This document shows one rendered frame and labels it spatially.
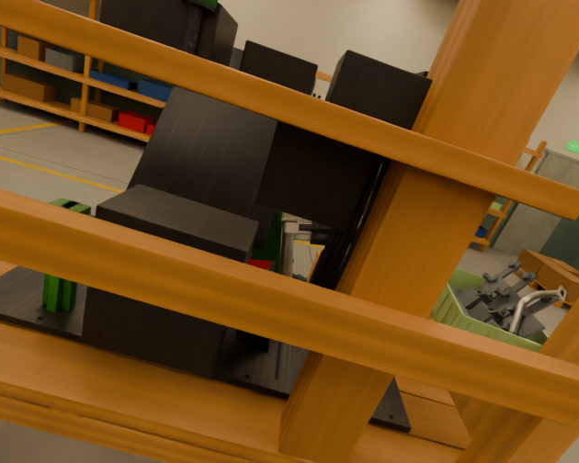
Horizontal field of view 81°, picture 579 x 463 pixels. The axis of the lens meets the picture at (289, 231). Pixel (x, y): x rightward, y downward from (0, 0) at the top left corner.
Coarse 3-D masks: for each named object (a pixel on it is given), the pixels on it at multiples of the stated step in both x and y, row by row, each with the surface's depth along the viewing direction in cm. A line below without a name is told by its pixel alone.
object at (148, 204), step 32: (128, 192) 73; (160, 192) 79; (128, 224) 65; (160, 224) 65; (192, 224) 69; (224, 224) 74; (256, 224) 80; (224, 256) 66; (96, 288) 70; (96, 320) 73; (128, 320) 73; (160, 320) 72; (192, 320) 72; (128, 352) 76; (160, 352) 76; (192, 352) 75
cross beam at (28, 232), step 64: (0, 192) 50; (0, 256) 50; (64, 256) 49; (128, 256) 49; (192, 256) 51; (256, 320) 52; (320, 320) 51; (384, 320) 51; (448, 384) 55; (512, 384) 54; (576, 384) 54
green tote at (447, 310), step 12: (456, 276) 194; (468, 276) 193; (444, 288) 166; (444, 300) 160; (456, 300) 149; (432, 312) 169; (444, 312) 156; (456, 312) 145; (456, 324) 141; (468, 324) 139; (480, 324) 137; (492, 336) 138; (504, 336) 137; (516, 336) 136; (540, 336) 148; (528, 348) 136
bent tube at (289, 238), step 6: (282, 222) 87; (282, 228) 90; (282, 234) 87; (288, 234) 85; (282, 240) 86; (288, 240) 85; (282, 246) 85; (288, 246) 84; (282, 252) 84; (288, 252) 84; (282, 258) 84; (288, 258) 83; (282, 264) 84; (288, 264) 83; (282, 270) 84; (288, 270) 84; (288, 276) 84
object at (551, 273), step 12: (528, 252) 576; (528, 264) 567; (540, 264) 543; (552, 264) 547; (564, 264) 578; (540, 276) 535; (552, 276) 514; (564, 276) 496; (576, 276) 543; (552, 288) 508; (564, 288) 490; (576, 288) 489; (564, 300) 493
